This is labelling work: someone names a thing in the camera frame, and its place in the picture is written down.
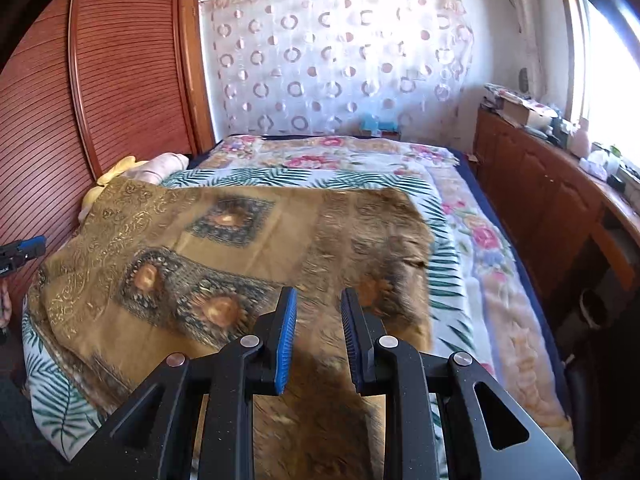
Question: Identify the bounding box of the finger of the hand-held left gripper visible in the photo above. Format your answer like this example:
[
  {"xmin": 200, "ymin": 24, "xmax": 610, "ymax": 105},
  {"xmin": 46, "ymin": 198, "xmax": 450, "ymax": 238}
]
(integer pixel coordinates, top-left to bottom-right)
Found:
[{"xmin": 0, "ymin": 235, "xmax": 47, "ymax": 263}]

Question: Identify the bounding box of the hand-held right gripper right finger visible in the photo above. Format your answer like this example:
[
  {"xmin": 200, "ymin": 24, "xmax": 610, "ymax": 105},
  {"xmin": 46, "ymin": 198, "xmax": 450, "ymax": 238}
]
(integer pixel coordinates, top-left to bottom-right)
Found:
[{"xmin": 341, "ymin": 287, "xmax": 583, "ymax": 480}]

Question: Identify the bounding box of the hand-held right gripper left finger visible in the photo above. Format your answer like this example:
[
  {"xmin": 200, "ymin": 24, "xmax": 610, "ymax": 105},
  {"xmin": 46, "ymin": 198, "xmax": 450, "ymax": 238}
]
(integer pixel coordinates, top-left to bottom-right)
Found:
[{"xmin": 65, "ymin": 286, "xmax": 298, "ymax": 480}]

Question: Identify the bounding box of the golden patterned shirt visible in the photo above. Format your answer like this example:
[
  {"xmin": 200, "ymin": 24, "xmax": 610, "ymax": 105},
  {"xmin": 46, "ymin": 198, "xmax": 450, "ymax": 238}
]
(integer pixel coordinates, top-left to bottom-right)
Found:
[{"xmin": 27, "ymin": 176, "xmax": 436, "ymax": 480}]

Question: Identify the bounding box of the person's left hand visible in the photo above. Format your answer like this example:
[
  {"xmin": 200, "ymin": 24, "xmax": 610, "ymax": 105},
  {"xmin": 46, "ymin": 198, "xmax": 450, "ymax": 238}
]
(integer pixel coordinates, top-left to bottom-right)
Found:
[{"xmin": 0, "ymin": 280, "xmax": 13, "ymax": 328}]

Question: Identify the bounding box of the yellow plush toy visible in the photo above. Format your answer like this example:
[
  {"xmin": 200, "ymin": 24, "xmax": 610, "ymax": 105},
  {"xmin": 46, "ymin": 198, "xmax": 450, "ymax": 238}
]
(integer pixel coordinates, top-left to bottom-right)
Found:
[{"xmin": 80, "ymin": 156, "xmax": 151, "ymax": 221}]

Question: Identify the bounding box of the floral bed blanket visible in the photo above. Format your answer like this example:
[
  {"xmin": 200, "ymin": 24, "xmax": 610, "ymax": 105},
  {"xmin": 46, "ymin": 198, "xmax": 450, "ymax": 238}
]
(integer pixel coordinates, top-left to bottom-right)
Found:
[{"xmin": 21, "ymin": 134, "xmax": 576, "ymax": 480}]

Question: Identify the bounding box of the pale pink pillow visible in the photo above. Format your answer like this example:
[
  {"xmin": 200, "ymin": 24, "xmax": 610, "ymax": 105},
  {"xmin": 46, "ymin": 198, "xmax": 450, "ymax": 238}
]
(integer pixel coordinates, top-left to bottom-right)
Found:
[{"xmin": 132, "ymin": 152, "xmax": 191, "ymax": 184}]

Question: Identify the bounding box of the brown slatted wooden wardrobe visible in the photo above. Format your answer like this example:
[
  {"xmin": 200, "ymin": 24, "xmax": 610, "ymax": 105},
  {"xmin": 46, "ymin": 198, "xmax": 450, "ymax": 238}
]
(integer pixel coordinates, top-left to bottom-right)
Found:
[{"xmin": 0, "ymin": 0, "xmax": 217, "ymax": 311}]

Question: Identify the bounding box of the blue plastic item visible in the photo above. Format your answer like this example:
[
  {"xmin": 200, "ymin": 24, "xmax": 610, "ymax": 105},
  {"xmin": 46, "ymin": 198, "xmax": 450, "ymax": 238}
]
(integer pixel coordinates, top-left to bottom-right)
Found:
[{"xmin": 361, "ymin": 115, "xmax": 401, "ymax": 136}]

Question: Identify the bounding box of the brown wooden cabinet counter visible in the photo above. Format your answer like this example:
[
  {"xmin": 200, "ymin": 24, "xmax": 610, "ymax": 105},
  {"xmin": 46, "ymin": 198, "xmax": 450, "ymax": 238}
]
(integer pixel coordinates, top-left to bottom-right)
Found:
[{"xmin": 472, "ymin": 102, "xmax": 640, "ymax": 361}]

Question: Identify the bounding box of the sheer circle-patterned curtain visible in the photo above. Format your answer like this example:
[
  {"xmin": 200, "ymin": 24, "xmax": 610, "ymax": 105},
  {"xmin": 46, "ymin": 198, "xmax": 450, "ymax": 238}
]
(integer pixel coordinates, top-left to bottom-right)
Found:
[{"xmin": 200, "ymin": 0, "xmax": 476, "ymax": 138}]

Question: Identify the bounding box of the cardboard box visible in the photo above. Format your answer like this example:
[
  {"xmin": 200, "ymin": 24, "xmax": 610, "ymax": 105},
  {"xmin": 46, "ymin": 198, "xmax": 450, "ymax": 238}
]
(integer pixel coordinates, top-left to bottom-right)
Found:
[{"xmin": 500, "ymin": 97, "xmax": 556, "ymax": 128}]

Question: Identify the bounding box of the floral cloth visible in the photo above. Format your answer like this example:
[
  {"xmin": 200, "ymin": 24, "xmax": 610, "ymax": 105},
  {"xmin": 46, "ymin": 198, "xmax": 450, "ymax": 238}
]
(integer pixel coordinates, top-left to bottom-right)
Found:
[{"xmin": 484, "ymin": 82, "xmax": 543, "ymax": 106}]

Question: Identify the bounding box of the white tissue pack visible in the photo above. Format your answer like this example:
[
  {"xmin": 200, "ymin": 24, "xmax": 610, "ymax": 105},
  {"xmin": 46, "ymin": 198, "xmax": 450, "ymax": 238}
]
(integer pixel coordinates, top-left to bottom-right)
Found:
[{"xmin": 580, "ymin": 152, "xmax": 613, "ymax": 178}]

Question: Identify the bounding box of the pink thermos bottle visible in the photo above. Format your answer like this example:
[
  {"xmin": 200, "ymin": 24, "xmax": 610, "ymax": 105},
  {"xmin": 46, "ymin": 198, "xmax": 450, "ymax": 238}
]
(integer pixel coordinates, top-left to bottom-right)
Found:
[{"xmin": 570, "ymin": 120, "xmax": 593, "ymax": 158}]

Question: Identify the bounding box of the white gathered window curtain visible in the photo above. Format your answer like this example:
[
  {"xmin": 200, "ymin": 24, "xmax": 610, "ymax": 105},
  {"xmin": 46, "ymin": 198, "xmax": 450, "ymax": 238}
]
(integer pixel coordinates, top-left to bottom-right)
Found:
[{"xmin": 492, "ymin": 0, "xmax": 551, "ymax": 106}]

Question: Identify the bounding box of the wood-framed window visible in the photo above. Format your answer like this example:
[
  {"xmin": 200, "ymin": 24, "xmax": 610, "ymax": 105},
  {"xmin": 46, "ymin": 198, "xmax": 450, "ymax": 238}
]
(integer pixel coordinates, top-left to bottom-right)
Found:
[{"xmin": 557, "ymin": 0, "xmax": 640, "ymax": 156}]

